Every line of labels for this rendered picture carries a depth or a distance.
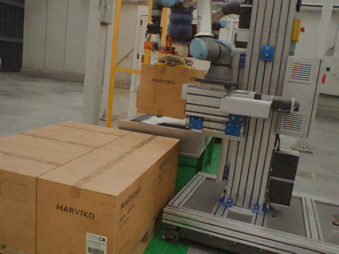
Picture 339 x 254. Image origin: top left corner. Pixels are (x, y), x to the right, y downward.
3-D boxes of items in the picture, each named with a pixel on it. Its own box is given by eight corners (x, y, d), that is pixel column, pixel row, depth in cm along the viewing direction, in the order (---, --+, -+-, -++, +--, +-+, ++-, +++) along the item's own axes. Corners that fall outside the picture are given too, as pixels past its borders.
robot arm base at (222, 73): (232, 81, 193) (234, 65, 191) (228, 81, 179) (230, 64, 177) (208, 78, 198) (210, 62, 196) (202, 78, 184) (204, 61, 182)
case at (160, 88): (161, 106, 318) (165, 66, 311) (200, 111, 306) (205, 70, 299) (136, 112, 262) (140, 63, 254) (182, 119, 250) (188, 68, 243)
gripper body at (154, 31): (162, 36, 222) (163, 18, 220) (157, 34, 214) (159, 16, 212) (152, 35, 224) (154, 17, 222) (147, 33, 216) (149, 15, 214)
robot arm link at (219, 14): (229, 9, 230) (201, 28, 276) (242, 11, 233) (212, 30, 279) (229, -6, 230) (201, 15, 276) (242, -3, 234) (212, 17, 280)
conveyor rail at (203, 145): (221, 118, 473) (222, 105, 469) (224, 118, 471) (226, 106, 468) (193, 155, 252) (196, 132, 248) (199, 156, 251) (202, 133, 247)
